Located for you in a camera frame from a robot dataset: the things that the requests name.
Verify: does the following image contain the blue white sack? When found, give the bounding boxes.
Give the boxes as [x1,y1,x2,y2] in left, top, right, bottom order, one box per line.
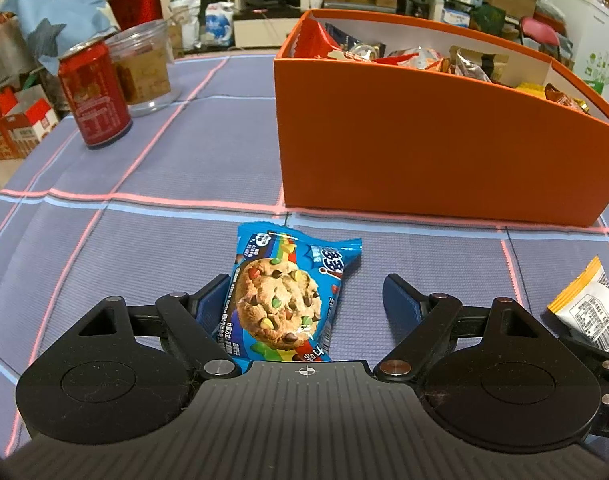
[204,1,234,47]

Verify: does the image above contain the white yellow snack packet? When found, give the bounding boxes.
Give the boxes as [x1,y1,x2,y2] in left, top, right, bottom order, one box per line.
[547,256,609,358]

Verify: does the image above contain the white freezer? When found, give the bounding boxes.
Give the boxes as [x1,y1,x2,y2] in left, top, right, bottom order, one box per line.
[537,0,609,106]

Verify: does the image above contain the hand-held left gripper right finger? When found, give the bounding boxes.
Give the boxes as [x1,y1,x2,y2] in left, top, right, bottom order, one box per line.
[375,273,560,382]

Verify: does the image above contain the clear jar with brown contents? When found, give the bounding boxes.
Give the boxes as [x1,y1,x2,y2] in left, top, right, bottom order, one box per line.
[104,19,182,118]

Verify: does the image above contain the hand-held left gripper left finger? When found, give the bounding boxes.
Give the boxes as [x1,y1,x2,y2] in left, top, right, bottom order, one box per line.
[77,274,241,380]

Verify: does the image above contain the clear red-printed snack bag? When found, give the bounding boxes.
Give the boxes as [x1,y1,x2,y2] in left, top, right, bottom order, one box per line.
[387,46,448,72]

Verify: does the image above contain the silver foil snack packet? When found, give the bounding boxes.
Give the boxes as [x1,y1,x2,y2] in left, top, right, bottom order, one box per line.
[449,45,510,83]

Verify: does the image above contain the blue cookie packet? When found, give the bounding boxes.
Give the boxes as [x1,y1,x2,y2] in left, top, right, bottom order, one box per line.
[215,221,364,365]

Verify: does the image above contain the brown orange snack packet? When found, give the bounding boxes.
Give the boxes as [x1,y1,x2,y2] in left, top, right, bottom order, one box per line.
[543,82,593,113]

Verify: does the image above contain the dark green bag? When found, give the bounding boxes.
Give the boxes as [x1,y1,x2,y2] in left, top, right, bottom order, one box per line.
[472,5,505,36]

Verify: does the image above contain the red folding chair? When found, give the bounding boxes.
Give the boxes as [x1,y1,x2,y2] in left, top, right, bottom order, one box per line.
[519,16,563,53]

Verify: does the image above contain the red white cartons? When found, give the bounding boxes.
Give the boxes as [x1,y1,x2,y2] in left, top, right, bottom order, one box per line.
[0,85,60,161]

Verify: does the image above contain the blue white tissue box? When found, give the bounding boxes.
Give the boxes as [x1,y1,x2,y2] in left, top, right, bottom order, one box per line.
[442,7,470,28]

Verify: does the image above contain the dark blue snack packet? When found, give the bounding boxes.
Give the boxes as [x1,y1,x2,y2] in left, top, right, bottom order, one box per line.
[325,22,365,53]

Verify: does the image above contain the red drink can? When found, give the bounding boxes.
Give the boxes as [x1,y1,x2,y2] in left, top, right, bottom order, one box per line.
[58,41,134,150]

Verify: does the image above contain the orange cardboard box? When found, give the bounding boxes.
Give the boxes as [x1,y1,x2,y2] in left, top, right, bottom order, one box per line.
[273,8,609,227]

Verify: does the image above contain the white plastic sack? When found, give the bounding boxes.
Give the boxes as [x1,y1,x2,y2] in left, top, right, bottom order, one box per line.
[169,0,201,51]

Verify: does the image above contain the cardboard box with plastic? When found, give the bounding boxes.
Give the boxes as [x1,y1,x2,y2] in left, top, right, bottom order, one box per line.
[0,12,35,93]

